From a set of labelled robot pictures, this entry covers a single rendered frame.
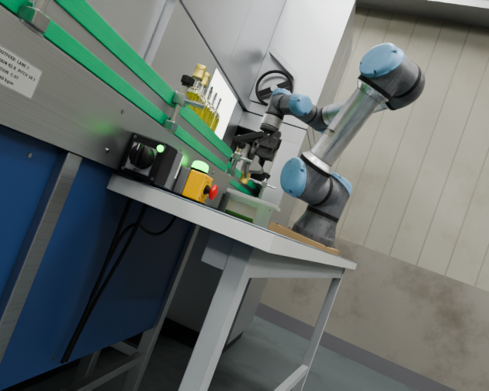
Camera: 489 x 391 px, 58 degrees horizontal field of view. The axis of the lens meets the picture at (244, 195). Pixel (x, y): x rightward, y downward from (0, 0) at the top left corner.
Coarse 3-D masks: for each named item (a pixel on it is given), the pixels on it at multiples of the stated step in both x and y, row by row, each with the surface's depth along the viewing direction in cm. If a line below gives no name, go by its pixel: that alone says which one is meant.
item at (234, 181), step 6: (228, 162) 187; (240, 174) 211; (234, 180) 207; (234, 186) 209; (240, 186) 219; (246, 186) 233; (252, 186) 245; (246, 192) 236; (252, 192) 252; (258, 192) 267
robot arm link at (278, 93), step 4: (276, 88) 166; (280, 88) 166; (276, 92) 165; (280, 92) 165; (284, 92) 165; (288, 92) 165; (272, 96) 166; (276, 96) 165; (280, 96) 163; (272, 100) 165; (276, 100) 163; (268, 104) 168; (272, 104) 165; (276, 104) 163; (268, 108) 166; (272, 108) 165; (276, 108) 164; (268, 112) 165; (272, 112) 164; (276, 112) 164; (280, 112) 164; (280, 116) 165
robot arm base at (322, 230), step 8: (312, 208) 146; (304, 216) 147; (312, 216) 145; (320, 216) 144; (328, 216) 144; (296, 224) 148; (304, 224) 146; (312, 224) 144; (320, 224) 143; (328, 224) 144; (336, 224) 147; (296, 232) 146; (304, 232) 143; (312, 232) 142; (320, 232) 143; (328, 232) 145; (320, 240) 142; (328, 240) 143
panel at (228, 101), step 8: (216, 72) 184; (216, 80) 187; (216, 88) 190; (224, 88) 200; (224, 96) 203; (232, 96) 213; (224, 104) 207; (232, 104) 217; (224, 112) 211; (224, 120) 214; (224, 128) 218
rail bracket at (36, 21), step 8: (40, 0) 53; (48, 0) 54; (24, 8) 52; (32, 8) 52; (40, 8) 53; (16, 16) 52; (24, 16) 52; (32, 16) 52; (40, 16) 53; (24, 24) 52; (32, 24) 52; (40, 24) 53; (48, 24) 54; (40, 32) 54
